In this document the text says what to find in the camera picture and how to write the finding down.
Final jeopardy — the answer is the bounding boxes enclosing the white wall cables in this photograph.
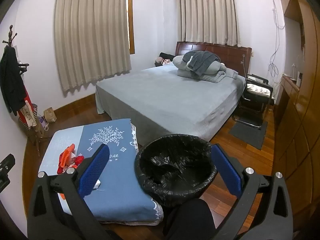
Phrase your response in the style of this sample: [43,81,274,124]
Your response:
[267,0,285,98]

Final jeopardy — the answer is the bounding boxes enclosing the printed beige tote bag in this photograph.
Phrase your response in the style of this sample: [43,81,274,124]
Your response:
[19,100,35,130]

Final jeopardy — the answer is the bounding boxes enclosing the black metal chair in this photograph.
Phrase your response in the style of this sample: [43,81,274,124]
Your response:
[232,74,275,130]

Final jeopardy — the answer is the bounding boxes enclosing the black pillow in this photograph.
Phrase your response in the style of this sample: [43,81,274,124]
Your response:
[159,52,177,67]

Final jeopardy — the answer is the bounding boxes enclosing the wooden wardrobe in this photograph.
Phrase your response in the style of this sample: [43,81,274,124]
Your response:
[271,0,320,230]

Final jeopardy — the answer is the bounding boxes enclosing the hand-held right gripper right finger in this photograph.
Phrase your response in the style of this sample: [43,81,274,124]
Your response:
[211,144,294,240]

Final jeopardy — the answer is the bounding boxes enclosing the wooden window frame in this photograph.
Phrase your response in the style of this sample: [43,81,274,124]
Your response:
[126,0,136,55]

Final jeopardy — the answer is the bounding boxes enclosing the brown paper bag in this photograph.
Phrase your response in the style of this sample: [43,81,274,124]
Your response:
[44,107,57,123]

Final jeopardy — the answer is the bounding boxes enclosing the black jacket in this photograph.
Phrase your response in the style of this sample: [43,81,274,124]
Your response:
[0,46,27,117]

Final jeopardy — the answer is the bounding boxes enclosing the grey bed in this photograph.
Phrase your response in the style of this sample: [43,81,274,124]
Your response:
[95,62,247,145]

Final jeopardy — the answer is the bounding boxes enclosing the black-lined waste bin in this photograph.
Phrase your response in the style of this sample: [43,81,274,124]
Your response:
[134,134,217,208]

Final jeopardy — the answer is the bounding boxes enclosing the person's black trouser leg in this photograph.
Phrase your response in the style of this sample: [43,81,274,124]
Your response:
[162,199,217,240]

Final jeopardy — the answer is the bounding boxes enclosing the orange knitted garment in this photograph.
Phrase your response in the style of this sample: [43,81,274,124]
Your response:
[57,144,75,174]

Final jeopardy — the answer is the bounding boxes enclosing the red garment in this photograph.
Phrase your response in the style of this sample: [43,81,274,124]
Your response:
[17,85,33,130]

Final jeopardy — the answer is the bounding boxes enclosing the dark grey blanket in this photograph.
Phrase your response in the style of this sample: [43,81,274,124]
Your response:
[182,51,220,77]

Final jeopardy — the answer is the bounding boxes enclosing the blue tree-print table cloth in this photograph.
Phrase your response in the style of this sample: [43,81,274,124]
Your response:
[37,119,164,227]

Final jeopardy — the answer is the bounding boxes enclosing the wooden coat rack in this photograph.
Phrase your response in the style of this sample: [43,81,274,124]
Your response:
[2,25,42,158]

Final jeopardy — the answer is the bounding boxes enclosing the grey floor mat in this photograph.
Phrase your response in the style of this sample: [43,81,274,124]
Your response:
[229,120,268,150]

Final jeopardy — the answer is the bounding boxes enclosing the brown wooden headboard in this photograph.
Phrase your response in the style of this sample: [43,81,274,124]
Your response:
[175,41,252,77]

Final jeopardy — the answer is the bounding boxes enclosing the narrow beige curtain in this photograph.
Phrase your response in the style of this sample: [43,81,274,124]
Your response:
[179,0,240,47]

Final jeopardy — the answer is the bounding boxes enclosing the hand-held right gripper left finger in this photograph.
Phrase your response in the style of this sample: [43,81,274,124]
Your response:
[27,144,118,240]

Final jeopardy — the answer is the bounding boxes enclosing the pink soft doll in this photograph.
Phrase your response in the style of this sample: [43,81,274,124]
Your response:
[154,57,173,67]

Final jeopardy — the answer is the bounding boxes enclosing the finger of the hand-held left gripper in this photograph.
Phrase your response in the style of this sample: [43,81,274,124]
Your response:
[0,154,16,174]

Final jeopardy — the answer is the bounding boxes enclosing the folded light grey duvet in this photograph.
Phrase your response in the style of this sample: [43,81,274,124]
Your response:
[172,55,238,83]

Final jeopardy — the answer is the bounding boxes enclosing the patterned chair cushion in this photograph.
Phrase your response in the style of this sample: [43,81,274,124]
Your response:
[246,84,272,97]

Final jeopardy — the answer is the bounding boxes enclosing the wide beige curtain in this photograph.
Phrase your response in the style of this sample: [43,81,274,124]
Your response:
[54,0,133,92]

